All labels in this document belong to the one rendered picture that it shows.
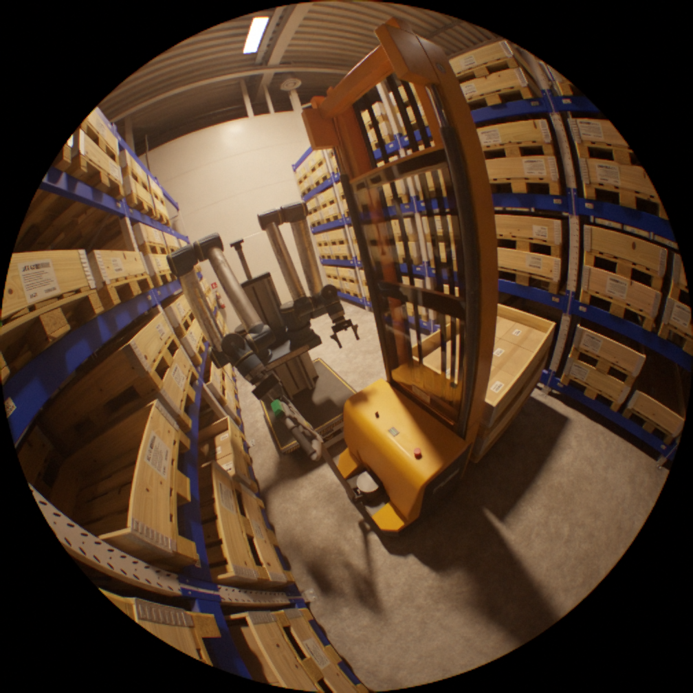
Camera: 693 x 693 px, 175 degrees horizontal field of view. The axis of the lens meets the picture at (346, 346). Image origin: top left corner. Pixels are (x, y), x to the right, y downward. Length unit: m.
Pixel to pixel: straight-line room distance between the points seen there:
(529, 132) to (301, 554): 3.94
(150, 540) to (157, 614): 0.28
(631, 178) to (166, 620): 3.12
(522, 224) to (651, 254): 1.26
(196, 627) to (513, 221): 3.13
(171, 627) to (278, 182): 7.08
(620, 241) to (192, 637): 3.02
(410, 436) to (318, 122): 1.72
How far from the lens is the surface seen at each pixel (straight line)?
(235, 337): 1.01
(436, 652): 2.10
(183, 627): 0.94
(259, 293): 2.23
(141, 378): 1.48
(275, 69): 7.86
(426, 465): 1.20
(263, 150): 7.05
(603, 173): 2.29
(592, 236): 2.29
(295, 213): 1.78
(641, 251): 2.31
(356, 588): 2.01
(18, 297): 0.97
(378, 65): 1.02
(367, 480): 1.70
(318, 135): 1.28
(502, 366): 1.76
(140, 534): 0.94
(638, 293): 2.36
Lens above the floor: 1.97
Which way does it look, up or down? 30 degrees down
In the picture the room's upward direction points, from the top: 17 degrees counter-clockwise
